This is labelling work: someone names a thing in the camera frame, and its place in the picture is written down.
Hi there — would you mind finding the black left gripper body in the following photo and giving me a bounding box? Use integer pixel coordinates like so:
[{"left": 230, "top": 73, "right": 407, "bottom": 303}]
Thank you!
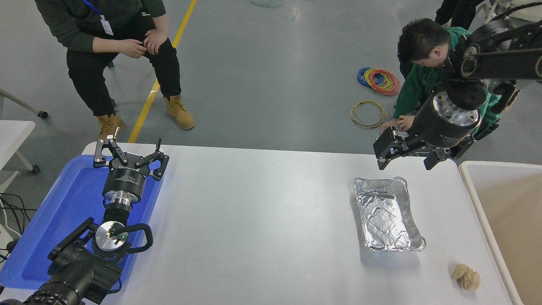
[{"left": 102, "top": 155, "right": 151, "bottom": 204}]

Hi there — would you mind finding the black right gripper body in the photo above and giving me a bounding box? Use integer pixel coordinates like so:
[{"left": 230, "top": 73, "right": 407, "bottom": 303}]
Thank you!
[{"left": 410, "top": 98, "right": 477, "bottom": 148}]

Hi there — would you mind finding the rectangular foil tray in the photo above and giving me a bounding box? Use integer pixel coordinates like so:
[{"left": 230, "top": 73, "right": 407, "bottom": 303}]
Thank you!
[{"left": 353, "top": 176, "right": 426, "bottom": 252}]

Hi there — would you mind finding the person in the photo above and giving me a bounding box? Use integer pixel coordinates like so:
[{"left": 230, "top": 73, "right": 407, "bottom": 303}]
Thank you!
[
  {"left": 380, "top": 18, "right": 502, "bottom": 141},
  {"left": 435, "top": 0, "right": 485, "bottom": 31},
  {"left": 34, "top": 0, "right": 196, "bottom": 140}
]

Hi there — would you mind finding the grey wheeled chair leg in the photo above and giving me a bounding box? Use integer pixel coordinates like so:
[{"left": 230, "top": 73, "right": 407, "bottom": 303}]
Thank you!
[{"left": 0, "top": 88, "right": 49, "bottom": 119}]

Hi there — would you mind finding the blue plastic tray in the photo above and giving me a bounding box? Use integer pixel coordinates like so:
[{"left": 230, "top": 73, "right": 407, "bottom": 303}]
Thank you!
[{"left": 0, "top": 155, "right": 165, "bottom": 291}]

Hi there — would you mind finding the large pale bin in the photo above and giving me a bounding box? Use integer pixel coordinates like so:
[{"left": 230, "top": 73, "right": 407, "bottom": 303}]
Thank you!
[{"left": 459, "top": 160, "right": 542, "bottom": 305}]

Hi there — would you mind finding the white side table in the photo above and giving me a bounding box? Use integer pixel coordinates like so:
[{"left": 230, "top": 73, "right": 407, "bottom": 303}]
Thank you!
[{"left": 0, "top": 120, "right": 41, "bottom": 175}]

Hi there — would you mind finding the crumpled tan paper ball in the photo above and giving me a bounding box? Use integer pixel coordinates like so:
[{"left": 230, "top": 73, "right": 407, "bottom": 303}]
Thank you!
[{"left": 451, "top": 263, "right": 481, "bottom": 291}]

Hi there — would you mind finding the white power strip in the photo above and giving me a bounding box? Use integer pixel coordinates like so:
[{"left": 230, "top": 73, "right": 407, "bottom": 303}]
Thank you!
[{"left": 0, "top": 222, "right": 17, "bottom": 250}]

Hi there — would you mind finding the yellow and black cable coil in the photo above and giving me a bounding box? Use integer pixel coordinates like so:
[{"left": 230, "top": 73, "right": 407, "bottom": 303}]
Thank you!
[{"left": 350, "top": 100, "right": 388, "bottom": 129}]

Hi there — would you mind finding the blue cable coil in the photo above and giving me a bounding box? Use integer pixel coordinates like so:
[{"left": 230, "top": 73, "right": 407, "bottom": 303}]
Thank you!
[{"left": 357, "top": 67, "right": 384, "bottom": 88}]

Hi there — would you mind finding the black cable bundle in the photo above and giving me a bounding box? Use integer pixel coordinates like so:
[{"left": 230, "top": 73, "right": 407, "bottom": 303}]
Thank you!
[{"left": 0, "top": 193, "right": 38, "bottom": 263}]

